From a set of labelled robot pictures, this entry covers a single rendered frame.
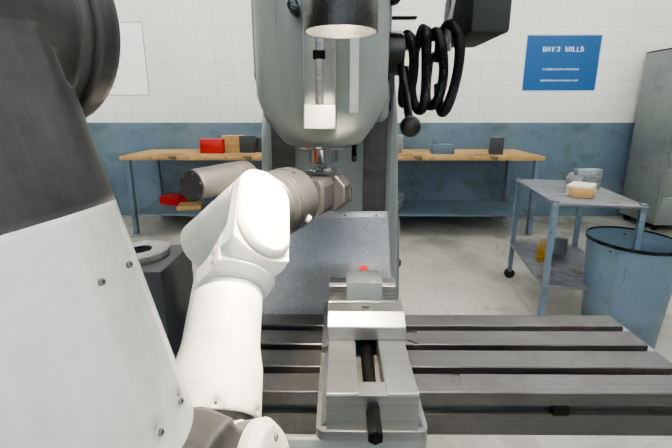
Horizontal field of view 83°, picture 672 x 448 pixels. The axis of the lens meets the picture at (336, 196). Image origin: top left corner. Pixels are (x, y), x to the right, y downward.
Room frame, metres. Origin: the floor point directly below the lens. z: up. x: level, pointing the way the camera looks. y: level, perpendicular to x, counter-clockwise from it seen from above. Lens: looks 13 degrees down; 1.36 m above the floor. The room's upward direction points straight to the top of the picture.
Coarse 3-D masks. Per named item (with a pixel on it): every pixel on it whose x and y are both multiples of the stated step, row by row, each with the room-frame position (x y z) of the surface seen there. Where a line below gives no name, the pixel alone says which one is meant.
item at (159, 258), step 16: (144, 256) 0.56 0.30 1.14; (160, 256) 0.58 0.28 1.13; (176, 256) 0.60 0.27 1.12; (144, 272) 0.54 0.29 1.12; (160, 272) 0.54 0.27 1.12; (176, 272) 0.59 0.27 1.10; (192, 272) 0.65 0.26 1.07; (160, 288) 0.54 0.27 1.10; (176, 288) 0.58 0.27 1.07; (160, 304) 0.54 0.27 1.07; (176, 304) 0.58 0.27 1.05; (176, 320) 0.57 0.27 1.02; (176, 336) 0.56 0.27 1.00; (176, 352) 0.56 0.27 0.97
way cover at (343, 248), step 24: (336, 216) 0.98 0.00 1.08; (360, 216) 0.98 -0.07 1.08; (384, 216) 0.98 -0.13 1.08; (312, 240) 0.95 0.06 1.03; (336, 240) 0.95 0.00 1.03; (360, 240) 0.95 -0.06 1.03; (384, 240) 0.95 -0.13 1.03; (288, 264) 0.92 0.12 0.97; (312, 264) 0.92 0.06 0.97; (336, 264) 0.92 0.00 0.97; (360, 264) 0.92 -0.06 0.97; (384, 264) 0.92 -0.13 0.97; (288, 288) 0.88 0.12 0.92; (312, 288) 0.88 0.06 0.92; (264, 312) 0.83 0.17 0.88; (312, 312) 0.83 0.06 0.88
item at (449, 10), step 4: (448, 0) 0.89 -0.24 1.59; (452, 0) 0.86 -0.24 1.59; (448, 4) 0.89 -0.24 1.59; (452, 4) 0.86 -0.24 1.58; (448, 8) 0.89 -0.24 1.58; (452, 8) 0.87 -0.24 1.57; (444, 12) 0.96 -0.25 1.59; (448, 12) 0.90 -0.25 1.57; (452, 12) 0.87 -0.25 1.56; (444, 16) 0.96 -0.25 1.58; (448, 16) 0.87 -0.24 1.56; (452, 16) 0.87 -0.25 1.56; (444, 20) 0.96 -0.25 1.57; (448, 32) 0.88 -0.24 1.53; (448, 36) 0.88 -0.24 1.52; (448, 40) 0.91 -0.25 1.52; (448, 44) 0.92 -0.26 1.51; (448, 48) 0.92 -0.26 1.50
